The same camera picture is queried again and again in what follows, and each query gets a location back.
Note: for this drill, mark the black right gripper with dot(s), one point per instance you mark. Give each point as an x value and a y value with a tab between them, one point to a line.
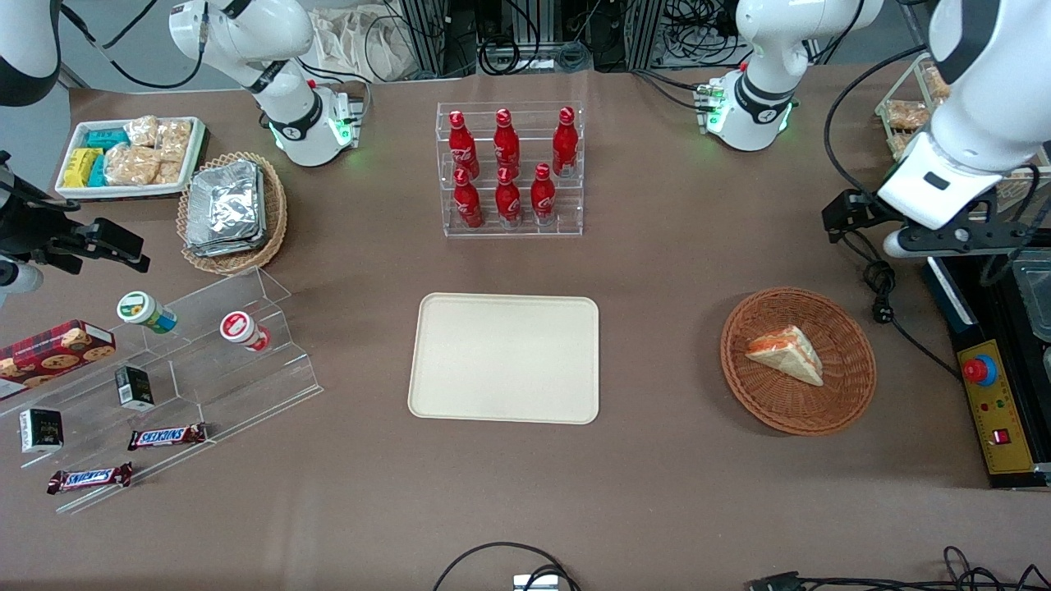
31	231

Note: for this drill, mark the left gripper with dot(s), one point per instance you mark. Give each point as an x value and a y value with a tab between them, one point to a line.
864	208

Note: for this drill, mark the triangular sandwich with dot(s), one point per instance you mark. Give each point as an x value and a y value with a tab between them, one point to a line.
788	355

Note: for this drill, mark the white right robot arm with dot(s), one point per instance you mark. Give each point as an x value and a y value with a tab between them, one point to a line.
279	49

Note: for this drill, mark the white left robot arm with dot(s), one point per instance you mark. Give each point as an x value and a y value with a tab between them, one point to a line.
755	98

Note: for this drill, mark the white snack tray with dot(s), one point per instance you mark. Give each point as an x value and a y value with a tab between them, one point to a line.
123	192

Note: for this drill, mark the light wicker basket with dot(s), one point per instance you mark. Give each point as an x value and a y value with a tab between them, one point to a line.
275	213

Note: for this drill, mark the brown wicker basket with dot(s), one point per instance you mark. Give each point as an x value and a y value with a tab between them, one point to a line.
846	394

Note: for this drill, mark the beige plastic tray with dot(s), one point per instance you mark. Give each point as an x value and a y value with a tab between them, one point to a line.
502	357

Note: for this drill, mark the green lid yogurt cup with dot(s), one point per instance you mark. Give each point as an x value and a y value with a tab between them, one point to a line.
144	310

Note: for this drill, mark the teal snack packet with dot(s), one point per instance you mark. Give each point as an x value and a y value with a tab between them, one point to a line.
105	139
98	172

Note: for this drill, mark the yellow snack packet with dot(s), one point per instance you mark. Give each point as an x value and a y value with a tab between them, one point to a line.
80	167

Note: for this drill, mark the clear bag of crackers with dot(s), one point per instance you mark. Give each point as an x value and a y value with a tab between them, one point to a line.
131	166
141	131
175	138
171	171

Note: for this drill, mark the clear bag of fried snacks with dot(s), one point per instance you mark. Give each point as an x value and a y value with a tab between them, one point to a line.
936	82
901	146
907	115

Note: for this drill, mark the red cookie box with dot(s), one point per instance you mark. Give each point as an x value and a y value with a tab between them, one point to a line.
49	353

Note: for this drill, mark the black machine housing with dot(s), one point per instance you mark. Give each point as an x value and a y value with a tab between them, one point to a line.
944	295

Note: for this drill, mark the stack of foil containers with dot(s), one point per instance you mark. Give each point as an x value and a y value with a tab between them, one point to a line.
226	205

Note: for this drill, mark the small black box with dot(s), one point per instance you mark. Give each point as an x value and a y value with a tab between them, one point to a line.
41	430
134	387

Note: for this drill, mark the red lid yogurt cup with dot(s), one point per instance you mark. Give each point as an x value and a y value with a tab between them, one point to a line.
240	328

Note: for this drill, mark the clear acrylic stepped display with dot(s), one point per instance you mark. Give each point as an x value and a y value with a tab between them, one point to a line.
230	386

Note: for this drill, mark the snickers bar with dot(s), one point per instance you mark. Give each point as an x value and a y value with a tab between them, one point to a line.
167	437
89	478

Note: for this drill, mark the red emergency stop button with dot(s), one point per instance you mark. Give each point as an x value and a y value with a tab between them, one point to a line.
979	371

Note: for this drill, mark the yellow control panel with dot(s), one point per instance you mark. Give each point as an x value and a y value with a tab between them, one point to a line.
1006	410

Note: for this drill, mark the red cola bottle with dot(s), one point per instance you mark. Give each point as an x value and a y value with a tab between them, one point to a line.
468	205
565	141
543	197
508	201
507	144
462	146

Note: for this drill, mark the beige cloth bag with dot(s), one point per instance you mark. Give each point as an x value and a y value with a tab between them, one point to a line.
353	41

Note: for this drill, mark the clear acrylic bottle rack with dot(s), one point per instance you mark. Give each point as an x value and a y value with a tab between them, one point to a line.
443	222

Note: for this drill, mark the small grey device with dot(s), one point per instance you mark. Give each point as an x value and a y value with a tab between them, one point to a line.
535	583

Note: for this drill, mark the aluminium frame profile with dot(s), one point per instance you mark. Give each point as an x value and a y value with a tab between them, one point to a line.
431	37
644	33

